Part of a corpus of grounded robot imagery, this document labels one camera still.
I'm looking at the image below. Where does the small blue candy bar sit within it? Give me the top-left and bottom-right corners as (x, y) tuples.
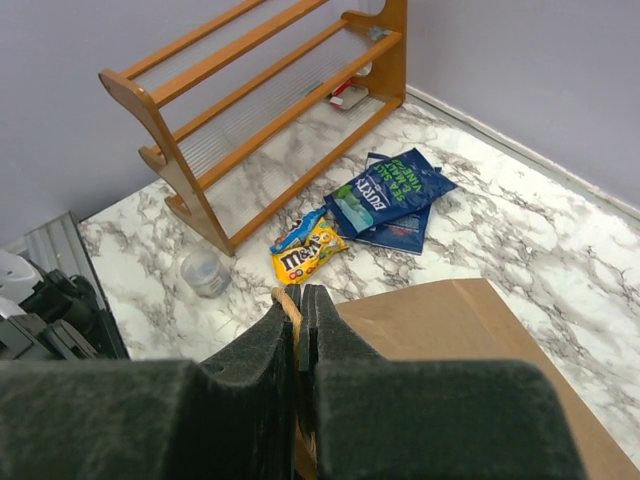
(269, 207), (326, 254)

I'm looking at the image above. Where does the yellow M&M's packet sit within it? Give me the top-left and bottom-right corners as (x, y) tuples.
(272, 217), (349, 285)

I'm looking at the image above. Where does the brown paper bag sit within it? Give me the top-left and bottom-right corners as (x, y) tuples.
(269, 278), (640, 480)

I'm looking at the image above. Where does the red white item on rack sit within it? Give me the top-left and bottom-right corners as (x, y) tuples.
(329, 84), (369, 111)

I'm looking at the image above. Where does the dark blue snack packet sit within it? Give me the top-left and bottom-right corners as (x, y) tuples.
(352, 153), (436, 254)

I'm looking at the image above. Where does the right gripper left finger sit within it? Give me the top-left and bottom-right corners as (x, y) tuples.
(1, 300), (303, 479)

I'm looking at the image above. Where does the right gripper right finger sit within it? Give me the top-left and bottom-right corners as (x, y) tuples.
(299, 283), (586, 480)

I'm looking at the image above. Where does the blue Burts crisps packet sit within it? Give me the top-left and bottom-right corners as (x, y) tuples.
(324, 149), (457, 238)

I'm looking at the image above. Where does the orange wooden rack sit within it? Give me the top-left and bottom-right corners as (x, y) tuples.
(99, 1), (408, 255)

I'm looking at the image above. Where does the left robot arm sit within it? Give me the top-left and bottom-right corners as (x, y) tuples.
(1, 250), (129, 361)

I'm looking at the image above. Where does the small clear plastic cup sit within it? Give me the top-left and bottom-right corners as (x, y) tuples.
(180, 250), (231, 299)

